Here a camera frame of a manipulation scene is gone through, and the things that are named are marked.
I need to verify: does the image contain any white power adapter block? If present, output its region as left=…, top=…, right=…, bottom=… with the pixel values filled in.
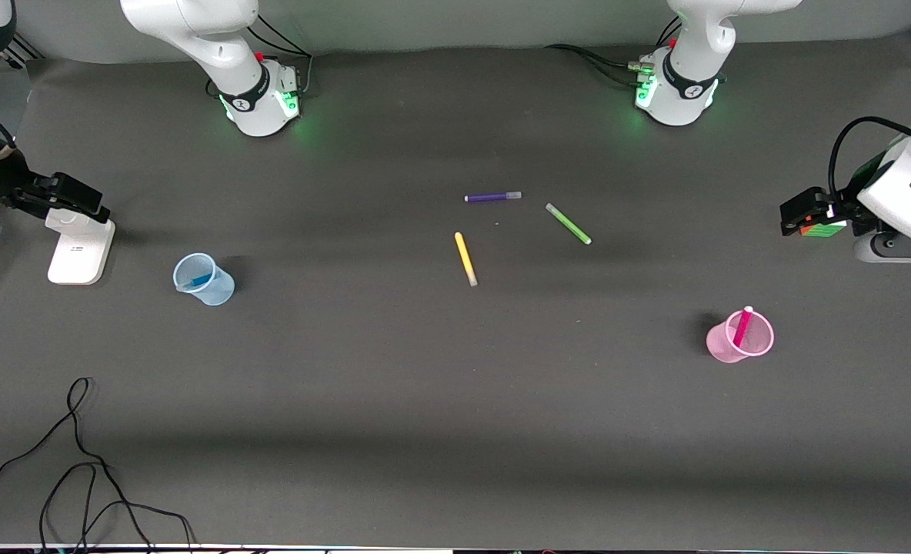
left=47, top=208, right=116, bottom=285

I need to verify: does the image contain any translucent pink plastic cup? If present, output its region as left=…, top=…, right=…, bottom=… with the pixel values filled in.
left=706, top=309, right=775, bottom=364

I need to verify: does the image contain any translucent blue plastic cup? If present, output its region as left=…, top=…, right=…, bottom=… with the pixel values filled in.
left=173, top=253, right=235, bottom=306

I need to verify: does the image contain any green marker with clear cap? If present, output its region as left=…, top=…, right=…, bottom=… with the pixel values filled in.
left=546, top=203, right=592, bottom=245

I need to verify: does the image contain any yellow marker with clear cap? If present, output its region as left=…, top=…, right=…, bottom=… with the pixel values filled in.
left=455, top=232, right=478, bottom=287

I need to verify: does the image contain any aluminium frame profile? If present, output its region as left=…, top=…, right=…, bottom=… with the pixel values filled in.
left=0, top=35, right=45, bottom=66

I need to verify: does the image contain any thin black loose cable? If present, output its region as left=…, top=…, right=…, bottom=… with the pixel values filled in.
left=0, top=377, right=196, bottom=554

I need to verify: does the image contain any black right arm base cable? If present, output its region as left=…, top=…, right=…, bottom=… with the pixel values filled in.
left=206, top=15, right=314, bottom=101

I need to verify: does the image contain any black arm base cable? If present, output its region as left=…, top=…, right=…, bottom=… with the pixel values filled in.
left=206, top=15, right=314, bottom=101
left=544, top=43, right=652, bottom=87

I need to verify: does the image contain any black left arm base cable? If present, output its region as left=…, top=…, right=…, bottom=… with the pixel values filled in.
left=544, top=43, right=652, bottom=87

